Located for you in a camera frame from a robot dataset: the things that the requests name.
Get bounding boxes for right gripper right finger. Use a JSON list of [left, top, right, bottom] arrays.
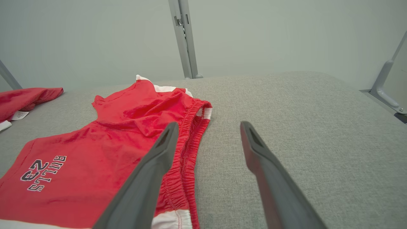
[[240, 121, 328, 229]]

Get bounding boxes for red Bulls shorts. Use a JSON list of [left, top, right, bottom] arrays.
[[0, 75, 213, 229]]

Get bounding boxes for grey partition frame with foot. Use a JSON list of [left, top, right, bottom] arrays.
[[361, 30, 407, 115]]

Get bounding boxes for grey double partition post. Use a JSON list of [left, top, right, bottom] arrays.
[[168, 0, 203, 79]]

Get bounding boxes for slanted grey partition post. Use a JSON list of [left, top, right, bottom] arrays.
[[0, 60, 23, 90]]

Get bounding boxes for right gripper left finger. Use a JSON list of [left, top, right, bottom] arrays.
[[92, 121, 179, 229]]

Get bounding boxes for red Bulls jersey white sleeves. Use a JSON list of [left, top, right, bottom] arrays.
[[0, 87, 64, 132]]

